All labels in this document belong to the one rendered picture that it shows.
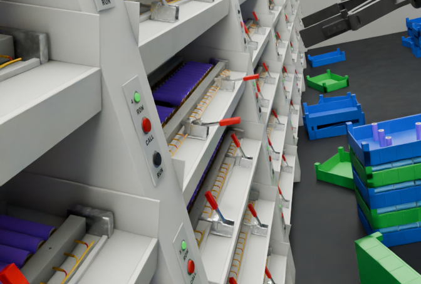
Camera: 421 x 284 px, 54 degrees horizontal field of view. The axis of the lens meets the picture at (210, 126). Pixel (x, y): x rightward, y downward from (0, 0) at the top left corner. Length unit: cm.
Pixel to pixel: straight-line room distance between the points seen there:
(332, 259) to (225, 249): 83
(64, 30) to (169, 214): 24
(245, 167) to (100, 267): 63
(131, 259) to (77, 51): 22
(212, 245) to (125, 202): 33
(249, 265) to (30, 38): 76
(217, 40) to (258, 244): 53
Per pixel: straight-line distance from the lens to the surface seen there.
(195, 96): 83
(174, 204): 53
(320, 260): 156
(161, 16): 67
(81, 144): 46
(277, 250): 136
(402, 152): 143
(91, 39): 41
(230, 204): 88
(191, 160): 64
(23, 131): 33
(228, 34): 109
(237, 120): 68
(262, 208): 122
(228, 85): 95
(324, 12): 83
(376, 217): 152
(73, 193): 50
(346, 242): 163
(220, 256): 76
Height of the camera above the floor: 99
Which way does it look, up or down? 19 degrees down
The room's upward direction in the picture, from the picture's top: 15 degrees counter-clockwise
